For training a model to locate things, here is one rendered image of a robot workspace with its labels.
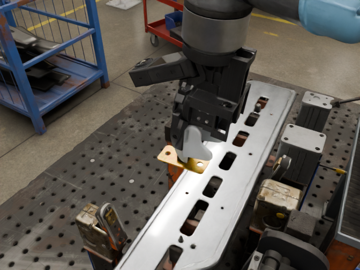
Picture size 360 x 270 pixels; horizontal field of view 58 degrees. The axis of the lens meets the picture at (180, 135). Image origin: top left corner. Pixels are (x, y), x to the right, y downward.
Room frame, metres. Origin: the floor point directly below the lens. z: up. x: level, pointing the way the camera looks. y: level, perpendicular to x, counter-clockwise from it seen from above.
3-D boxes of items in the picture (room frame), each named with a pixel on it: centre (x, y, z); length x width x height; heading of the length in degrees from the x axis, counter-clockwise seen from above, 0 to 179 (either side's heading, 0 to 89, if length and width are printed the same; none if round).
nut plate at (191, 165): (0.38, -0.01, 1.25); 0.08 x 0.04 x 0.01; 63
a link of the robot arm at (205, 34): (0.36, -0.04, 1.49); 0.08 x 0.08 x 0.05
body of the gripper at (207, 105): (0.36, -0.04, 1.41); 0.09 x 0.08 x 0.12; 63
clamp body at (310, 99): (0.82, -0.43, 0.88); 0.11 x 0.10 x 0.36; 62
